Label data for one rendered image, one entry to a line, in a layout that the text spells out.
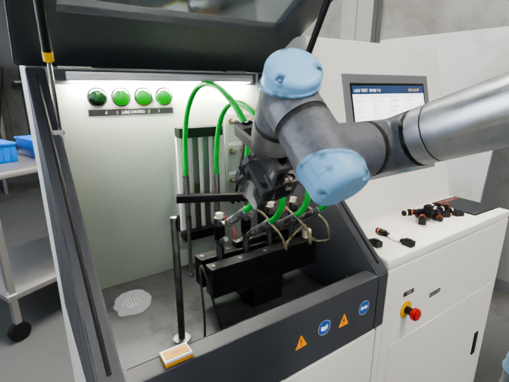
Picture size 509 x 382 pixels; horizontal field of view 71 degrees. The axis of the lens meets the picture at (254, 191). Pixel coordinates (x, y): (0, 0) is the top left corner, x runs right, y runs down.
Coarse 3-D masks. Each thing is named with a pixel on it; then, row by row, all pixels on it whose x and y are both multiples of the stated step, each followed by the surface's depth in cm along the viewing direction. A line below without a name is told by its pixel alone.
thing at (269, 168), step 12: (252, 144) 55; (252, 156) 61; (264, 156) 54; (252, 168) 60; (264, 168) 60; (276, 168) 54; (288, 168) 55; (252, 180) 65; (264, 180) 59; (276, 180) 59; (288, 180) 61; (264, 192) 58; (276, 192) 61; (288, 192) 63
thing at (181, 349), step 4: (184, 344) 64; (176, 348) 63; (180, 348) 63; (184, 348) 63; (164, 352) 62; (168, 352) 62; (172, 352) 62; (176, 352) 62; (180, 352) 62; (184, 352) 62; (160, 356) 61; (164, 356) 61; (168, 356) 61; (172, 356) 61; (188, 356) 62; (192, 356) 62; (176, 360) 61; (180, 360) 61; (184, 360) 61; (164, 364) 60; (168, 364) 60; (172, 364) 60
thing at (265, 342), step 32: (320, 288) 84; (352, 288) 84; (256, 320) 72; (288, 320) 73; (320, 320) 80; (352, 320) 87; (192, 352) 63; (224, 352) 66; (256, 352) 70; (288, 352) 76; (320, 352) 83
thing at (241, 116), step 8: (208, 80) 82; (200, 88) 86; (216, 88) 78; (192, 96) 90; (224, 96) 76; (232, 96) 75; (232, 104) 74; (240, 112) 72; (184, 120) 96; (240, 120) 72; (184, 128) 97; (184, 136) 98; (184, 144) 99; (184, 152) 100; (184, 160) 101; (184, 168) 102; (184, 176) 102; (248, 208) 75
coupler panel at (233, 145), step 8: (224, 104) 113; (248, 104) 118; (256, 104) 120; (232, 112) 115; (224, 120) 115; (232, 120) 114; (224, 128) 115; (232, 128) 117; (224, 136) 116; (232, 136) 118; (224, 144) 117; (232, 144) 118; (240, 144) 120; (232, 152) 117; (240, 152) 121; (232, 160) 120; (232, 168) 120; (232, 176) 121; (232, 184) 122
